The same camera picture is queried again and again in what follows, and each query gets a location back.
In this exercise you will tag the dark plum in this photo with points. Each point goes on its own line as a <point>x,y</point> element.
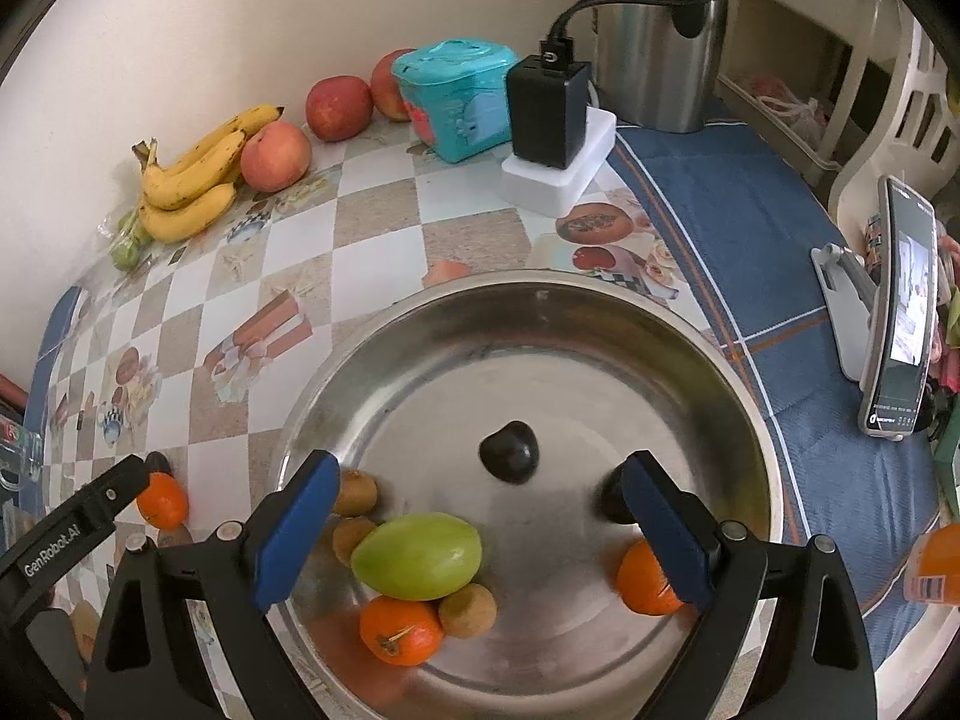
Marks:
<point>511,454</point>
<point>611,502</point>

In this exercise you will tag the blue cloth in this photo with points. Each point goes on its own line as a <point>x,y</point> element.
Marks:
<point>741,225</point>

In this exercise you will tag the pale red apple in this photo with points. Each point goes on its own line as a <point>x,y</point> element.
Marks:
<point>276,157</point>

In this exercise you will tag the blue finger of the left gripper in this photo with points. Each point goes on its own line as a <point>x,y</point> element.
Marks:
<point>124,483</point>

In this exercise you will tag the large steel bowl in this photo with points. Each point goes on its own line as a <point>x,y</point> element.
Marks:
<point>598,373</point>

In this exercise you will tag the patterned tablecloth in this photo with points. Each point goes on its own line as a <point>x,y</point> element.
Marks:
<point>203,349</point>

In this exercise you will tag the teal plastic box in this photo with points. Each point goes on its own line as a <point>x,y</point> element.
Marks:
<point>455,95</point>

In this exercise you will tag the smartphone on stand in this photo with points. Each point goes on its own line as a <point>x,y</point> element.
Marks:
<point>902,314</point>

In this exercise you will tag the clear box of green fruit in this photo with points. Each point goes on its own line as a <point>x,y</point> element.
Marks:
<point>126,237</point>

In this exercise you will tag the steel thermos jug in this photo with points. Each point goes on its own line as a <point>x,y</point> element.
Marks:
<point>656,67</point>

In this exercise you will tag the middle red apple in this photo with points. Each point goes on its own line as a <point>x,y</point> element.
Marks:
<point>339,107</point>

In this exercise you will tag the white phone stand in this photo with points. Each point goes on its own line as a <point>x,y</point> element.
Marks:
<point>849,293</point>

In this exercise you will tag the white plastic basket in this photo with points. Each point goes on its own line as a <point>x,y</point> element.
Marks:
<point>915,138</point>

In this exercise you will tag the small orange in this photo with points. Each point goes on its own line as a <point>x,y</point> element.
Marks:
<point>642,585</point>

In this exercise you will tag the yellow banana bunch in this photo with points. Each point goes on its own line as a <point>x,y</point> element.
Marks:
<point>178,201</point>

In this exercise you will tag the glass mug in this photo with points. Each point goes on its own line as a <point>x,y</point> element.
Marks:
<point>21,454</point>

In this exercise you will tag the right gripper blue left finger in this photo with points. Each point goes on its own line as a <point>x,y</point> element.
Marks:
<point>147,662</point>

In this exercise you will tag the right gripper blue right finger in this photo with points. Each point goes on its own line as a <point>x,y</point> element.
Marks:
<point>816,662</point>

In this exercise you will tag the black power adapter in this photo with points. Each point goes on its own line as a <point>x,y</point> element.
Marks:
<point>547,111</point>

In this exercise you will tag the right red apple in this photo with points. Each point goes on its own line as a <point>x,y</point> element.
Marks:
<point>384,88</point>

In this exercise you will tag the large orange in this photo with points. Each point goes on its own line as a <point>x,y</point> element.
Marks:
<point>163,504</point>
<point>400,633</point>

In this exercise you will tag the brown kiwi fruit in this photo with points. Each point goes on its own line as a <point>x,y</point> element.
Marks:
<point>357,495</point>
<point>348,535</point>
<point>468,613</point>

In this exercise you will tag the orange bottle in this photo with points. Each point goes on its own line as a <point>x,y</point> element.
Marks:
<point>933,569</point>

